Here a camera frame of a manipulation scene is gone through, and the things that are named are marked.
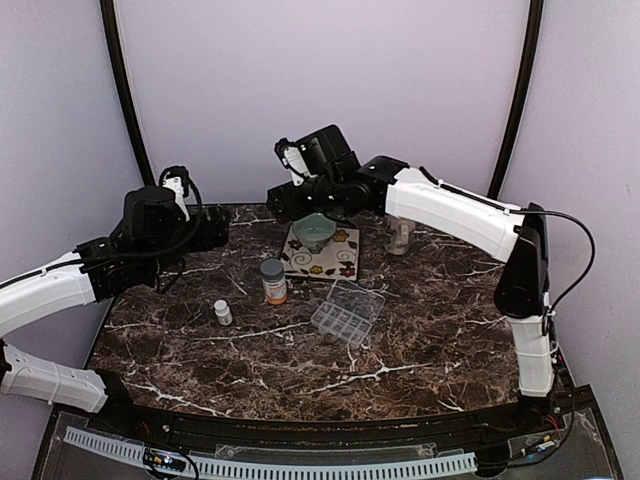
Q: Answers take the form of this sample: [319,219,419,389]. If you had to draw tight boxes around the white slotted cable duct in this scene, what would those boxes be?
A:
[62,427,477,479]

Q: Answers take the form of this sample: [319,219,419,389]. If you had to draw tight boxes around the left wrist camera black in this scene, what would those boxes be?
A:
[159,165,190,221]

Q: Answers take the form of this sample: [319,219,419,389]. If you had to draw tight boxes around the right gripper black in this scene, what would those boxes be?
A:
[268,174,343,224]

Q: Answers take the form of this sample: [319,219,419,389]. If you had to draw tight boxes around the green ceramic bowl on plate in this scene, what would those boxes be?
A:
[292,213,337,254]

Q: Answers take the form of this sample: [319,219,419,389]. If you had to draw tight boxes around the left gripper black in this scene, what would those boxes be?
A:
[145,205,230,279]

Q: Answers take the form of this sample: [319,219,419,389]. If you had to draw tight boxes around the beige ceramic mug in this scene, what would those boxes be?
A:
[385,215,415,256]

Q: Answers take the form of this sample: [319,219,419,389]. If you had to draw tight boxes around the black frame post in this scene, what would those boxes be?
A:
[99,0,156,186]
[487,0,544,200]

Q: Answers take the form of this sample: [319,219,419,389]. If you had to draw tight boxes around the orange pill bottle grey cap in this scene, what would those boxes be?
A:
[260,258,288,305]

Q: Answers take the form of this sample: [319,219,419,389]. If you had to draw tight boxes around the right black frame post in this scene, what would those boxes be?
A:
[487,0,544,200]

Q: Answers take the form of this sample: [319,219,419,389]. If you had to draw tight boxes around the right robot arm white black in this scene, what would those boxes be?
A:
[266,125,589,434]

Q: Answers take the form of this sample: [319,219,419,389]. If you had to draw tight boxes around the small white pill bottle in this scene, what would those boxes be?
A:
[214,299,233,326]

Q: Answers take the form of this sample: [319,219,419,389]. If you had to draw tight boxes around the clear plastic pill organizer box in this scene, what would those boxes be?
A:
[311,280,385,347]

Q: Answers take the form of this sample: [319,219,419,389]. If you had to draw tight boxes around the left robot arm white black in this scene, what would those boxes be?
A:
[1,177,230,436]

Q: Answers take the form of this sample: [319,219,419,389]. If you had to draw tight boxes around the left black frame post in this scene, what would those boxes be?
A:
[99,0,156,186]

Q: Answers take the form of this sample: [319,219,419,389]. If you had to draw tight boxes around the black front table rail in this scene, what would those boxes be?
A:
[89,391,574,451]

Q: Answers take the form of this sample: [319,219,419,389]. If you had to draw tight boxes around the square floral ceramic plate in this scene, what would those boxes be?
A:
[280,226,361,281]

